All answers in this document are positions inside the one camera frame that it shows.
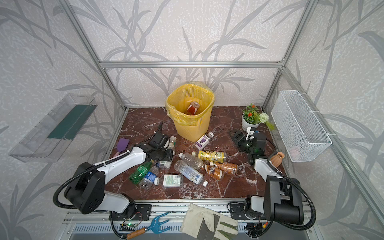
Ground small terracotta vase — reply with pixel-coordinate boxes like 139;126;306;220
270;152;285;168

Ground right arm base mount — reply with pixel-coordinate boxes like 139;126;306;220
227;202;267;222

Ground purple grape label bottle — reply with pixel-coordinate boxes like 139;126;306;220
195;132;214;151

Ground beige work glove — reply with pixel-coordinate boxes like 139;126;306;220
180;204;239;240

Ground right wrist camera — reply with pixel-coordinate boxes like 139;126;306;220
246;127;259;141

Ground brown milk tea bottle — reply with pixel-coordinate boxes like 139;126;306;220
210;162;238;176

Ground white green label bottle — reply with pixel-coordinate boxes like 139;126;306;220
157;136;177;169

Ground teal garden hand fork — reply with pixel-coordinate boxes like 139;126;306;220
126;213;171;240

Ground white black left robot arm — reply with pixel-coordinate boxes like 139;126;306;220
53;124;172;218

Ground yellow bin liner bag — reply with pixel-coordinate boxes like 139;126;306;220
166;82;215;126

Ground red juice bottle yellow cap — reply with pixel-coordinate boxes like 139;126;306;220
186;101;200;116

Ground clear acrylic wall shelf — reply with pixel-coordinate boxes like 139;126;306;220
9;94;97;163

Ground clear ribbed plastic bottle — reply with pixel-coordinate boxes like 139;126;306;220
179;153;204;170

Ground yellow plastic waste bin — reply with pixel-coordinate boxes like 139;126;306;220
165;83;216;143

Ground green plastic bottle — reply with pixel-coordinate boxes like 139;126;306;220
129;161;153;185

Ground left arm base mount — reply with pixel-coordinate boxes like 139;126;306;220
109;204;152;221

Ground square green label bottle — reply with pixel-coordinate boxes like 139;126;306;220
154;174;183;188

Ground green circuit board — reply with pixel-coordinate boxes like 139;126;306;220
120;222;140;232

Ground white potted artificial plant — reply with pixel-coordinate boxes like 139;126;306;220
242;104;276;131

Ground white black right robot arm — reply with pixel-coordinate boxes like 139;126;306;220
229;128;317;236

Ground purple silicone spatula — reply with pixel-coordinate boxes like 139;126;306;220
113;138;130;158

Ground yellow label tea bottle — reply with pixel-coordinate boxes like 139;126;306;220
192;151;228;163

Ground white wire mesh basket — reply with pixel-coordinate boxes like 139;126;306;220
272;90;333;163

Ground large clear water bottle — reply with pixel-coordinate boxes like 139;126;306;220
174;160;208;188

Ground blue label water bottle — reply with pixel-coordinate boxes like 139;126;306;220
139;166;160;191

